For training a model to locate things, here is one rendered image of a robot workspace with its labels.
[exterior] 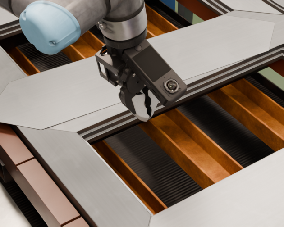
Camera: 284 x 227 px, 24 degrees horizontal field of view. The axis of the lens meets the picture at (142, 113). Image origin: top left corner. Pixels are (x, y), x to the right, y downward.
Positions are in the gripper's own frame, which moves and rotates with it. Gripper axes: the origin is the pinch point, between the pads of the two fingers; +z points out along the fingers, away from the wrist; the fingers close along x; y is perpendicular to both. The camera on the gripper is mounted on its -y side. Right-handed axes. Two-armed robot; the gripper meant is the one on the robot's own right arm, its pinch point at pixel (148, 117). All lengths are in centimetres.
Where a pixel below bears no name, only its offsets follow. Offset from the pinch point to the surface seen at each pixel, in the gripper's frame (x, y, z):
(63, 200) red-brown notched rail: 19.3, 3.8, 9.1
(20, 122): 13.8, 25.0, 8.3
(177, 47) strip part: -27.8, 22.8, 16.5
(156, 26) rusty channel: -45, 51, 37
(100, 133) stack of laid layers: 3.0, 13.6, 12.5
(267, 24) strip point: -51, 15, 21
